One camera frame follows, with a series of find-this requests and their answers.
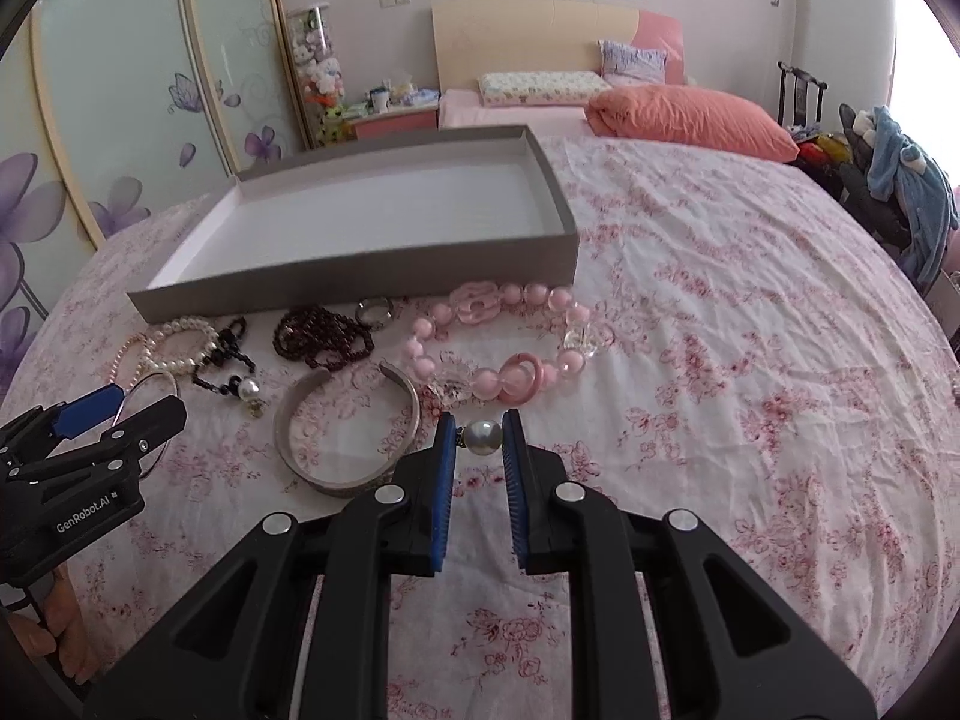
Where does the dark red bead bracelet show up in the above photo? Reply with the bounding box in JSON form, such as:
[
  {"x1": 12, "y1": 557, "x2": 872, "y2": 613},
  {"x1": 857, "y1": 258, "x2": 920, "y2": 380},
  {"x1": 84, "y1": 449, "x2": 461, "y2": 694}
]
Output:
[{"x1": 271, "y1": 304, "x2": 376, "y2": 374}]

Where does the grey pearl bead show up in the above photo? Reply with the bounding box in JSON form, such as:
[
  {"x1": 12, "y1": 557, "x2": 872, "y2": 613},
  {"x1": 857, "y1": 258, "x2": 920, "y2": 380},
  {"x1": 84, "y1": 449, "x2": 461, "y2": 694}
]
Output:
[{"x1": 462, "y1": 419, "x2": 503, "y2": 457}]

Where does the sliding wardrobe with purple flowers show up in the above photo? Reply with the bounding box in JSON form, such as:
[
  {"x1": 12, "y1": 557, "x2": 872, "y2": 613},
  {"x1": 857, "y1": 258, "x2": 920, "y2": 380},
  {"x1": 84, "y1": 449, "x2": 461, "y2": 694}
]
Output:
[{"x1": 2, "y1": 0, "x2": 304, "y2": 376}]

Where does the pink beige nightstand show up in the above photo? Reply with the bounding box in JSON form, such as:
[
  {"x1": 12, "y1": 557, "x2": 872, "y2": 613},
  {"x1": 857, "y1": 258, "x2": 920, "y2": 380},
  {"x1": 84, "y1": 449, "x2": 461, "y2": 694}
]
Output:
[{"x1": 352, "y1": 104, "x2": 438, "y2": 140}]

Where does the pink floral bed sheet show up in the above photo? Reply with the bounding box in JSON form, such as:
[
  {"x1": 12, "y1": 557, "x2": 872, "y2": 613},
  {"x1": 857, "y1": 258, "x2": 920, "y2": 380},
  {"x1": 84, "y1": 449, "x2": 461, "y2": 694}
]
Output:
[{"x1": 2, "y1": 138, "x2": 958, "y2": 718}]

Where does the grey shallow cardboard tray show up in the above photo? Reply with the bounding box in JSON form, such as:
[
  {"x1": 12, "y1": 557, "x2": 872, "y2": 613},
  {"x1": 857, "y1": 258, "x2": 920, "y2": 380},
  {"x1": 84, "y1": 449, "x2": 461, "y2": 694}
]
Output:
[{"x1": 127, "y1": 125, "x2": 579, "y2": 323}]

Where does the pink mattress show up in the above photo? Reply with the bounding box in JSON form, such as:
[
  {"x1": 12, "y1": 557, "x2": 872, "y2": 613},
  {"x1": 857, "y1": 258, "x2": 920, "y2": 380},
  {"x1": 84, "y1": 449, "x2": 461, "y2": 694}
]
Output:
[{"x1": 439, "y1": 89, "x2": 592, "y2": 137}]

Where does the black bead necklace with pearl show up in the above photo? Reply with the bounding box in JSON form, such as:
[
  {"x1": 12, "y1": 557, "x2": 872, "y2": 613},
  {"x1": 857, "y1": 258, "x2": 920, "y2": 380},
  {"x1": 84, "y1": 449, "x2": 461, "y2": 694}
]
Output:
[{"x1": 188, "y1": 315, "x2": 266, "y2": 419}]

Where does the white mug on nightstand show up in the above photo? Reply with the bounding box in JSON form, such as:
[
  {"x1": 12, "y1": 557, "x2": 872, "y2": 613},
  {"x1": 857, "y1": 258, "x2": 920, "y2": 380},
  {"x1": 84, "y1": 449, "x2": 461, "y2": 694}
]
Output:
[{"x1": 368, "y1": 88, "x2": 391, "y2": 115}]

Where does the pink chunky bead bracelet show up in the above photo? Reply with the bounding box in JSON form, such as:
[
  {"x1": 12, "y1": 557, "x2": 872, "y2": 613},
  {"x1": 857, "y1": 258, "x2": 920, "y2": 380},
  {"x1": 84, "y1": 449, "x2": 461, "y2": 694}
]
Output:
[{"x1": 400, "y1": 280, "x2": 617, "y2": 405}]

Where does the dark wooden chair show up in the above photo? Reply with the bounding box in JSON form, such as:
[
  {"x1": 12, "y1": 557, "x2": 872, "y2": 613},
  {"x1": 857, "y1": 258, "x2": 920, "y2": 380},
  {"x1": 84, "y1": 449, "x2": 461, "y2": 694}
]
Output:
[{"x1": 776, "y1": 62, "x2": 828, "y2": 128}]

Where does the clear tube of plush toys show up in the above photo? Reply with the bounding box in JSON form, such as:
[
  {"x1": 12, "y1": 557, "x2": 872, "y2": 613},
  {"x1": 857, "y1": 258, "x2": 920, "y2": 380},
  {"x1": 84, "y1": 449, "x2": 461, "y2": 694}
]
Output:
[{"x1": 286, "y1": 2, "x2": 348, "y2": 148}]

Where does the thin silver wire bangle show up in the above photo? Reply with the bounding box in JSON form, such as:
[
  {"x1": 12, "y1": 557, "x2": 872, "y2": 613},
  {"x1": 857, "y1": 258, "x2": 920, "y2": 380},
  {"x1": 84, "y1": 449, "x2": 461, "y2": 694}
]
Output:
[{"x1": 110, "y1": 371, "x2": 187, "y2": 481}]

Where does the purple patterned pillow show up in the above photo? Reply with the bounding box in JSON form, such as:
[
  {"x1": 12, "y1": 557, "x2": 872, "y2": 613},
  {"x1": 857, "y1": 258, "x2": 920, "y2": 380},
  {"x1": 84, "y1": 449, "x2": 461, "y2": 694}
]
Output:
[{"x1": 599, "y1": 39, "x2": 667, "y2": 86}]

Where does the silver cuff bangle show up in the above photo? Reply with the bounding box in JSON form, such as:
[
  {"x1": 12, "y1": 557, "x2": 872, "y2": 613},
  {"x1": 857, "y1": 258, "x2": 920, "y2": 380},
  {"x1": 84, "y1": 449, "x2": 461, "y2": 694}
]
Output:
[{"x1": 274, "y1": 361, "x2": 421, "y2": 497}]

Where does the white pearl bracelet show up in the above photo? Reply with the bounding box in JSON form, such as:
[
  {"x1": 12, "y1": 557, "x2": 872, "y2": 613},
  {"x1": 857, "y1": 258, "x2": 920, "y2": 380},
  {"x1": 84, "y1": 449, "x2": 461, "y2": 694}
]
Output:
[{"x1": 136, "y1": 317, "x2": 221, "y2": 379}]

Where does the floral white pillow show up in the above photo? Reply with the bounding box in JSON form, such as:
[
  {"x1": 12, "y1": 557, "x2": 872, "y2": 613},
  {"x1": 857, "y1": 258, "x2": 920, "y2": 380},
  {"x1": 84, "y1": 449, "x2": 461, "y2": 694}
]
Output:
[{"x1": 477, "y1": 71, "x2": 610, "y2": 107}]

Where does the blue plush garment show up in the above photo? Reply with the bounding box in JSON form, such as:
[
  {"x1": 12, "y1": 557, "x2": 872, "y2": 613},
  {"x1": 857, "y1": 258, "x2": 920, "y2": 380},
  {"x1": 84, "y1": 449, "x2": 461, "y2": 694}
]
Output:
[{"x1": 867, "y1": 106, "x2": 958, "y2": 291}]

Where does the folded salmon pink quilt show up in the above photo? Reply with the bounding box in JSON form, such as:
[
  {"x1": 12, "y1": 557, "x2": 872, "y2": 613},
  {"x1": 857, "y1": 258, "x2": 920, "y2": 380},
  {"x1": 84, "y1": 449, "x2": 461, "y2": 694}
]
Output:
[{"x1": 584, "y1": 85, "x2": 799, "y2": 164}]

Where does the small pink pearl bracelet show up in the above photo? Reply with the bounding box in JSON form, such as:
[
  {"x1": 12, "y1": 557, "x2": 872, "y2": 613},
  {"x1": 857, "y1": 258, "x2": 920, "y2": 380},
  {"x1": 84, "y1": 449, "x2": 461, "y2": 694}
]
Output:
[{"x1": 106, "y1": 331, "x2": 152, "y2": 392}]

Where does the beige and pink headboard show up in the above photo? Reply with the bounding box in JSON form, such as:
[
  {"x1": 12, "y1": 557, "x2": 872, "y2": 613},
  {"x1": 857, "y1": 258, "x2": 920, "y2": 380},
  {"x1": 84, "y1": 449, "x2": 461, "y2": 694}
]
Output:
[{"x1": 431, "y1": 0, "x2": 685, "y2": 91}]

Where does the person's left hand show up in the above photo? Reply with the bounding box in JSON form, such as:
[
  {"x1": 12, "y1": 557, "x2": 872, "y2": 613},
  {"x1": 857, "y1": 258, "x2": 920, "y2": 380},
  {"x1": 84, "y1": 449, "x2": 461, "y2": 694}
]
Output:
[{"x1": 8, "y1": 564, "x2": 99, "y2": 684}]

